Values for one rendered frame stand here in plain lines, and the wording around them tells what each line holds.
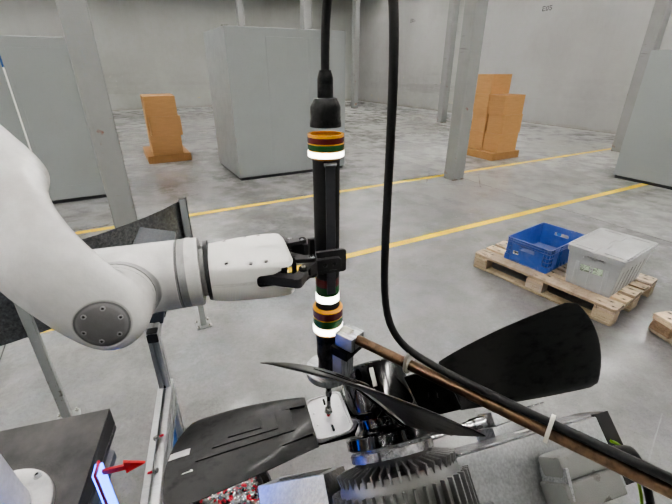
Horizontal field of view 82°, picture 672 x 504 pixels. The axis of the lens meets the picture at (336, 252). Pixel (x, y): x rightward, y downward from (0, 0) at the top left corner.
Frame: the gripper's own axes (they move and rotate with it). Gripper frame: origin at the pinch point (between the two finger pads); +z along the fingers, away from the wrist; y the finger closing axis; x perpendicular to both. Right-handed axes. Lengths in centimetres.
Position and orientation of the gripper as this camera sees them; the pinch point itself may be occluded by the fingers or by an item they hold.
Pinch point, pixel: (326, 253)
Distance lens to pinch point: 52.4
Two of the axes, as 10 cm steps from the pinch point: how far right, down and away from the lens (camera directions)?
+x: -0.1, -9.0, -4.3
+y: 2.9, 4.1, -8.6
